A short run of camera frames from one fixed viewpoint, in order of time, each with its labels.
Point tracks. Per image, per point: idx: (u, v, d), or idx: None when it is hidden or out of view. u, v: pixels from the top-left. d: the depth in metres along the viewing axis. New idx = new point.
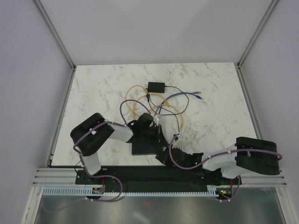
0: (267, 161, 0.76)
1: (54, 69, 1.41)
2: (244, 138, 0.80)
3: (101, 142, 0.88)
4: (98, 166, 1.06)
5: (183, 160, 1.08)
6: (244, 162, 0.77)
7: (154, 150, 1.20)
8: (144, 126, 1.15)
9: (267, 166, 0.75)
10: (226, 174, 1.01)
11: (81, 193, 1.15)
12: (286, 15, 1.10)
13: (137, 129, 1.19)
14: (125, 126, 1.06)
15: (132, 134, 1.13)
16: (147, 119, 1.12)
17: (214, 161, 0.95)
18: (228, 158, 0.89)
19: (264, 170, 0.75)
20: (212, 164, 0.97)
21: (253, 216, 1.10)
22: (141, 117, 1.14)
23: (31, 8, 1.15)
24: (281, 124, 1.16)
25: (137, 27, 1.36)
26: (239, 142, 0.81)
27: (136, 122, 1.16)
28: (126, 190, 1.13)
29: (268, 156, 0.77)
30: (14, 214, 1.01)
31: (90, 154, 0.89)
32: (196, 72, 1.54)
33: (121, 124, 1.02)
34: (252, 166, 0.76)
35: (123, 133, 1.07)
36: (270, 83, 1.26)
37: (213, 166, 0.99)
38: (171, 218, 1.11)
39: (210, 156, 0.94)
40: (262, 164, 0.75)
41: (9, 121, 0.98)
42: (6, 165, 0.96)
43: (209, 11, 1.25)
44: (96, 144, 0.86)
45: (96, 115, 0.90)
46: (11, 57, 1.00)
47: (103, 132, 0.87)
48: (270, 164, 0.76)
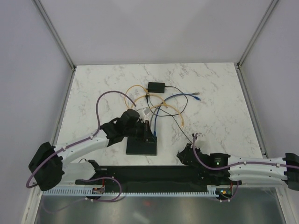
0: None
1: (53, 69, 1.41)
2: (294, 156, 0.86)
3: (54, 176, 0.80)
4: (91, 170, 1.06)
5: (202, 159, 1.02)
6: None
7: (150, 150, 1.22)
8: (129, 124, 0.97)
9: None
10: (232, 177, 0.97)
11: (81, 193, 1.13)
12: (286, 15, 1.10)
13: (119, 129, 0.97)
14: (91, 138, 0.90)
15: (110, 137, 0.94)
16: (132, 115, 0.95)
17: (249, 167, 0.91)
18: (271, 169, 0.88)
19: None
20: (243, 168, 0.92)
21: (253, 215, 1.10)
22: (124, 113, 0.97)
23: (31, 8, 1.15)
24: (281, 124, 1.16)
25: (137, 28, 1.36)
26: (290, 158, 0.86)
27: (119, 119, 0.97)
28: (126, 190, 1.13)
29: None
30: (14, 214, 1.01)
31: (50, 187, 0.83)
32: (196, 72, 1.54)
33: (77, 142, 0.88)
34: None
35: (92, 147, 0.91)
36: (270, 83, 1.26)
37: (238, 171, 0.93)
38: (171, 218, 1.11)
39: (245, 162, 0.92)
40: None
41: (9, 121, 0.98)
42: (6, 165, 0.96)
43: (209, 11, 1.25)
44: (48, 179, 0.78)
45: (46, 146, 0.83)
46: (11, 56, 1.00)
47: (52, 166, 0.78)
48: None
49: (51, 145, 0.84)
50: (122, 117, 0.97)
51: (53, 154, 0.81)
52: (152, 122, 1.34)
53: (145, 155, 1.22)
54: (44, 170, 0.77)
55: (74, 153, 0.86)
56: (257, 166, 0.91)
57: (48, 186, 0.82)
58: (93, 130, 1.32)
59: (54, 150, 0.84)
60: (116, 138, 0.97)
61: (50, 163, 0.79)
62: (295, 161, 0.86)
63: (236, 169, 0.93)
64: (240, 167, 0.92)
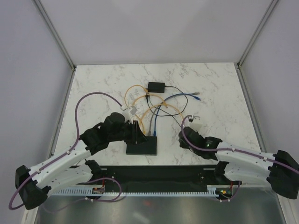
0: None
1: (53, 69, 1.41)
2: (285, 154, 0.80)
3: (36, 197, 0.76)
4: (87, 172, 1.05)
5: (194, 140, 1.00)
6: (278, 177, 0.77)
7: (150, 150, 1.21)
8: (112, 130, 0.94)
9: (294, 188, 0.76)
10: (227, 174, 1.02)
11: (81, 193, 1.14)
12: (286, 15, 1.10)
13: (103, 136, 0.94)
14: (68, 154, 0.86)
15: (92, 146, 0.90)
16: (115, 121, 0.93)
17: (236, 156, 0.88)
18: (256, 161, 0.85)
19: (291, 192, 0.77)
20: (231, 155, 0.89)
21: (253, 216, 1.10)
22: (108, 118, 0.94)
23: (31, 7, 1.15)
24: (281, 124, 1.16)
25: (137, 27, 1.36)
26: (281, 156, 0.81)
27: (102, 124, 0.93)
28: (127, 190, 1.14)
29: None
30: (14, 214, 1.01)
31: (40, 203, 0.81)
32: (196, 72, 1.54)
33: (53, 161, 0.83)
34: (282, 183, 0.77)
35: (71, 162, 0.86)
36: (270, 83, 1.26)
37: (225, 157, 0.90)
38: (171, 218, 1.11)
39: (234, 149, 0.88)
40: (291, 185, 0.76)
41: (9, 120, 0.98)
42: (6, 165, 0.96)
43: (209, 11, 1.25)
44: (31, 202, 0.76)
45: (20, 171, 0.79)
46: (11, 56, 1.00)
47: (29, 191, 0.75)
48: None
49: (25, 169, 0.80)
50: (105, 122, 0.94)
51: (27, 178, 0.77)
52: (152, 122, 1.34)
53: (145, 155, 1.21)
54: (24, 194, 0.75)
55: (51, 173, 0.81)
56: (245, 155, 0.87)
57: (37, 204, 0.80)
58: None
59: (29, 172, 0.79)
60: (100, 145, 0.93)
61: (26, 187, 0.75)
62: (284, 160, 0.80)
63: (223, 154, 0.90)
64: (227, 154, 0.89)
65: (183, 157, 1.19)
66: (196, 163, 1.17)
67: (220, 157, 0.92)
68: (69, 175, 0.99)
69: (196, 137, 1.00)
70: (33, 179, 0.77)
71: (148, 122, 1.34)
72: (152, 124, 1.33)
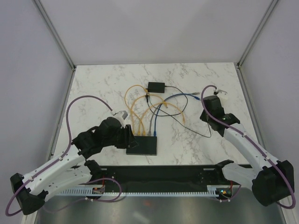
0: (281, 195, 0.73)
1: (53, 69, 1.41)
2: (289, 166, 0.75)
3: (31, 204, 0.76)
4: (86, 173, 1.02)
5: (212, 108, 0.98)
6: (269, 177, 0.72)
7: (150, 150, 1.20)
8: (108, 134, 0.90)
9: (274, 195, 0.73)
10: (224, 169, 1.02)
11: (81, 193, 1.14)
12: (286, 15, 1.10)
13: (98, 140, 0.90)
14: (60, 160, 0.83)
15: (85, 151, 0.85)
16: (111, 125, 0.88)
17: (243, 142, 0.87)
18: (256, 156, 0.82)
19: (269, 196, 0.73)
20: (237, 136, 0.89)
21: (253, 215, 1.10)
22: (103, 122, 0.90)
23: (31, 8, 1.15)
24: (281, 125, 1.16)
25: (137, 28, 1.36)
26: (284, 165, 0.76)
27: (97, 128, 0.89)
28: (126, 190, 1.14)
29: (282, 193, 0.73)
30: (14, 215, 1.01)
31: (39, 207, 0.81)
32: (196, 72, 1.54)
33: (46, 168, 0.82)
34: (270, 184, 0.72)
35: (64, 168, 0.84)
36: (270, 83, 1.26)
37: (233, 137, 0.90)
38: (171, 218, 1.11)
39: (245, 134, 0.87)
40: (274, 190, 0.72)
41: (8, 121, 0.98)
42: (6, 166, 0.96)
43: (209, 11, 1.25)
44: (27, 208, 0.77)
45: (15, 179, 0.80)
46: (11, 57, 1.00)
47: (22, 199, 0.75)
48: (278, 197, 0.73)
49: (19, 177, 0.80)
50: (101, 125, 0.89)
51: (21, 186, 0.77)
52: (152, 122, 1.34)
53: (145, 155, 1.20)
54: (19, 202, 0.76)
55: (44, 181, 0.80)
56: (250, 145, 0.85)
57: (35, 209, 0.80)
58: None
59: (24, 180, 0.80)
60: (94, 150, 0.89)
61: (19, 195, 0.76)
62: (283, 170, 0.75)
63: (231, 133, 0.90)
64: (236, 135, 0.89)
65: (183, 157, 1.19)
66: (196, 163, 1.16)
67: (227, 134, 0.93)
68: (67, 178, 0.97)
69: (217, 107, 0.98)
70: (26, 187, 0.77)
71: (148, 122, 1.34)
72: (151, 124, 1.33)
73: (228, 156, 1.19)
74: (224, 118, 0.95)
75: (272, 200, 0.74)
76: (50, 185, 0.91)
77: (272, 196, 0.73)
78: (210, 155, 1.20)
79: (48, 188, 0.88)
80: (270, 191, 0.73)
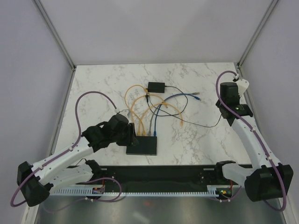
0: (270, 196, 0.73)
1: (53, 69, 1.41)
2: (291, 171, 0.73)
3: (38, 194, 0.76)
4: (88, 171, 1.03)
5: (228, 96, 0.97)
6: (265, 177, 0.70)
7: (149, 150, 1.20)
8: (117, 129, 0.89)
9: (263, 193, 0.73)
10: (224, 167, 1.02)
11: (81, 193, 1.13)
12: (285, 15, 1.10)
13: (106, 134, 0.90)
14: (71, 150, 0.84)
15: (93, 145, 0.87)
16: (121, 121, 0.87)
17: (250, 136, 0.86)
18: (258, 153, 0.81)
19: (259, 193, 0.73)
20: (246, 129, 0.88)
21: (253, 215, 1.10)
22: (113, 117, 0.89)
23: (31, 8, 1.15)
24: (281, 124, 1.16)
25: (137, 28, 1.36)
26: (285, 169, 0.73)
27: (106, 123, 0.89)
28: (127, 190, 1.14)
29: (271, 194, 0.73)
30: (14, 215, 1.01)
31: (43, 200, 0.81)
32: (196, 72, 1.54)
33: (53, 158, 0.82)
34: (264, 183, 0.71)
35: (72, 159, 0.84)
36: (270, 83, 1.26)
37: (241, 129, 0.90)
38: (171, 218, 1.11)
39: (253, 129, 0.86)
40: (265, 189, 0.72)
41: (9, 121, 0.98)
42: (6, 166, 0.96)
43: (209, 11, 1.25)
44: (33, 198, 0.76)
45: (23, 167, 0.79)
46: (11, 57, 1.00)
47: (30, 187, 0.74)
48: (266, 196, 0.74)
49: (28, 165, 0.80)
50: (110, 120, 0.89)
51: (30, 174, 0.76)
52: (152, 122, 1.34)
53: (145, 155, 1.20)
54: (27, 190, 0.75)
55: (53, 171, 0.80)
56: (256, 141, 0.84)
57: (39, 200, 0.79)
58: None
59: (32, 169, 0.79)
60: (102, 143, 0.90)
61: (28, 184, 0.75)
62: (282, 172, 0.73)
63: (241, 124, 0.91)
64: (245, 128, 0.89)
65: (183, 157, 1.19)
66: (197, 163, 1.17)
67: (235, 124, 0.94)
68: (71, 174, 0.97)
69: (232, 95, 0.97)
70: (35, 175, 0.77)
71: (148, 122, 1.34)
72: (152, 124, 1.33)
73: (228, 156, 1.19)
74: (238, 108, 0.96)
75: (259, 198, 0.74)
76: (54, 178, 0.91)
77: (260, 194, 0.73)
78: (210, 155, 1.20)
79: (53, 181, 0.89)
80: (261, 189, 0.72)
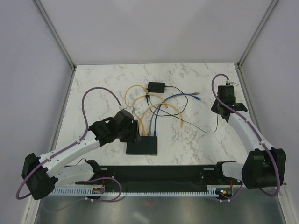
0: (265, 180, 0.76)
1: (53, 69, 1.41)
2: (283, 154, 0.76)
3: (45, 186, 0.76)
4: (89, 171, 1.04)
5: (224, 95, 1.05)
6: (258, 159, 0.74)
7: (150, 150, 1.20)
8: (123, 124, 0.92)
9: (258, 177, 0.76)
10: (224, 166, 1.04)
11: (81, 193, 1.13)
12: (285, 15, 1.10)
13: (112, 129, 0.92)
14: (78, 143, 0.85)
15: (100, 138, 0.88)
16: (127, 116, 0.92)
17: (244, 126, 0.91)
18: (252, 139, 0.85)
19: (253, 177, 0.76)
20: (239, 120, 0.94)
21: (253, 216, 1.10)
22: (119, 113, 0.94)
23: (31, 8, 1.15)
24: (281, 124, 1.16)
25: (137, 28, 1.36)
26: (278, 152, 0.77)
27: (112, 118, 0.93)
28: (127, 190, 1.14)
29: (266, 179, 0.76)
30: (14, 215, 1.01)
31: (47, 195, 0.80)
32: (196, 72, 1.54)
33: (60, 150, 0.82)
34: (256, 164, 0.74)
35: (78, 152, 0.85)
36: (270, 83, 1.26)
37: (236, 122, 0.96)
38: (171, 218, 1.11)
39: (247, 119, 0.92)
40: (259, 173, 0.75)
41: (9, 121, 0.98)
42: (6, 166, 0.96)
43: (209, 11, 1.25)
44: (39, 191, 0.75)
45: (30, 159, 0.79)
46: (11, 57, 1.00)
47: (38, 178, 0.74)
48: (262, 181, 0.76)
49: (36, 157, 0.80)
50: (117, 116, 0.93)
51: (38, 166, 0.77)
52: (152, 122, 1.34)
53: (145, 155, 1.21)
54: (33, 181, 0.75)
55: (60, 162, 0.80)
56: (249, 130, 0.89)
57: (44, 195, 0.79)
58: None
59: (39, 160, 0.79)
60: (108, 138, 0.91)
61: (35, 175, 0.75)
62: (275, 157, 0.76)
63: (236, 117, 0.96)
64: (239, 119, 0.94)
65: (183, 157, 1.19)
66: (197, 163, 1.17)
67: (231, 118, 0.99)
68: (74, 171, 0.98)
69: (229, 94, 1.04)
70: (43, 166, 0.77)
71: (148, 122, 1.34)
72: (152, 124, 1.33)
73: (228, 156, 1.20)
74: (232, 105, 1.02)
75: (255, 184, 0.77)
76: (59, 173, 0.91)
77: (256, 178, 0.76)
78: (210, 155, 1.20)
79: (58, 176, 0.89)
80: (255, 172, 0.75)
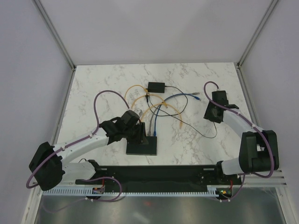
0: (262, 164, 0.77)
1: (53, 69, 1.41)
2: (274, 135, 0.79)
3: (55, 176, 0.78)
4: (91, 169, 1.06)
5: (218, 99, 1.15)
6: (250, 139, 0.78)
7: (149, 150, 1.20)
8: (130, 124, 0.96)
9: (254, 159, 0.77)
10: (224, 164, 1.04)
11: (80, 193, 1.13)
12: (286, 15, 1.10)
13: (119, 128, 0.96)
14: (90, 137, 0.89)
15: (109, 136, 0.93)
16: (133, 115, 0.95)
17: (235, 118, 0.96)
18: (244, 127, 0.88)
19: (249, 159, 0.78)
20: (231, 114, 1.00)
21: (253, 216, 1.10)
22: (126, 113, 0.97)
23: (31, 8, 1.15)
24: (281, 124, 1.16)
25: (137, 27, 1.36)
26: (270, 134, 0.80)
27: (119, 118, 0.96)
28: (126, 190, 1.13)
29: (261, 161, 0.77)
30: (14, 215, 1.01)
31: (54, 185, 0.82)
32: (196, 72, 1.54)
33: (73, 142, 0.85)
34: (250, 145, 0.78)
35: (88, 146, 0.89)
36: (270, 83, 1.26)
37: (229, 117, 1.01)
38: (171, 218, 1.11)
39: (238, 112, 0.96)
40: (254, 154, 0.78)
41: (9, 121, 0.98)
42: (6, 166, 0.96)
43: (209, 11, 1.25)
44: (49, 179, 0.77)
45: (44, 147, 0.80)
46: (11, 57, 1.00)
47: (51, 166, 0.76)
48: (259, 164, 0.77)
49: (49, 145, 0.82)
50: (124, 116, 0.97)
51: (52, 154, 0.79)
52: (153, 122, 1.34)
53: (145, 155, 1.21)
54: (46, 169, 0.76)
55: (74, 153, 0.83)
56: (241, 121, 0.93)
57: (50, 185, 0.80)
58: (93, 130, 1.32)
59: (53, 149, 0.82)
60: (116, 136, 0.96)
61: (50, 163, 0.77)
62: (266, 137, 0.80)
63: (230, 113, 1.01)
64: (231, 115, 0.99)
65: (183, 157, 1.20)
66: (196, 163, 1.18)
67: (225, 116, 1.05)
68: (78, 168, 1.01)
69: (222, 98, 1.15)
70: (57, 155, 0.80)
71: (148, 122, 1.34)
72: (152, 124, 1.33)
73: (228, 156, 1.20)
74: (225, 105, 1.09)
75: (252, 167, 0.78)
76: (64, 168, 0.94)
77: (252, 162, 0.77)
78: (210, 155, 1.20)
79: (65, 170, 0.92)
80: (250, 154, 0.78)
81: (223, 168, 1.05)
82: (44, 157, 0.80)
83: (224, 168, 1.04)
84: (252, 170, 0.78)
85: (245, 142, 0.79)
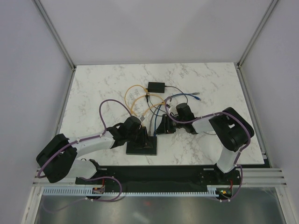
0: (238, 134, 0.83)
1: (54, 69, 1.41)
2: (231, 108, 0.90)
3: (66, 168, 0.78)
4: (92, 168, 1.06)
5: (185, 115, 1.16)
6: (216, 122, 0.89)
7: (149, 150, 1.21)
8: (132, 129, 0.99)
9: (231, 135, 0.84)
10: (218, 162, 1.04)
11: (81, 193, 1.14)
12: (286, 15, 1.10)
13: (122, 133, 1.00)
14: (100, 136, 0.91)
15: (115, 139, 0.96)
16: (135, 121, 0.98)
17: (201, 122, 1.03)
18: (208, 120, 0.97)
19: (228, 137, 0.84)
20: (197, 123, 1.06)
21: (253, 215, 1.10)
22: (127, 119, 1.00)
23: (31, 9, 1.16)
24: (281, 124, 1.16)
25: (137, 28, 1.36)
26: (228, 110, 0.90)
27: (122, 124, 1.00)
28: (126, 190, 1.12)
29: (238, 133, 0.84)
30: (13, 215, 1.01)
31: (61, 178, 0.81)
32: (196, 72, 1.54)
33: (86, 138, 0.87)
34: (219, 127, 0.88)
35: (97, 145, 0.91)
36: (270, 82, 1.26)
37: (198, 126, 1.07)
38: (171, 218, 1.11)
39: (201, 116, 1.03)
40: (227, 130, 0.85)
41: (9, 121, 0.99)
42: (5, 166, 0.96)
43: (208, 11, 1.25)
44: (59, 170, 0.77)
45: (58, 138, 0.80)
46: (10, 57, 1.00)
47: (64, 157, 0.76)
48: (237, 136, 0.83)
49: (64, 137, 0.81)
50: (126, 122, 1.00)
51: (67, 144, 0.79)
52: (153, 122, 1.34)
53: (145, 155, 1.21)
54: (58, 159, 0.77)
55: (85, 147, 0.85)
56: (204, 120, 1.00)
57: (58, 178, 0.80)
58: (93, 130, 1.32)
59: (68, 141, 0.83)
60: (119, 141, 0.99)
61: (64, 152, 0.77)
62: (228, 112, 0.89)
63: (197, 123, 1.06)
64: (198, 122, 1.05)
65: (183, 157, 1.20)
66: (196, 163, 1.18)
67: (195, 128, 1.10)
68: (81, 164, 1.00)
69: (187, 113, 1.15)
70: (73, 146, 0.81)
71: (148, 122, 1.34)
72: (152, 124, 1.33)
73: None
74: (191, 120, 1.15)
75: (235, 142, 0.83)
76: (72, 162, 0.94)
77: (232, 137, 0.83)
78: (210, 155, 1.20)
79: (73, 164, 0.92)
80: (224, 133, 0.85)
81: (219, 164, 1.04)
82: (57, 148, 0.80)
83: (219, 164, 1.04)
84: (237, 144, 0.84)
85: (216, 127, 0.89)
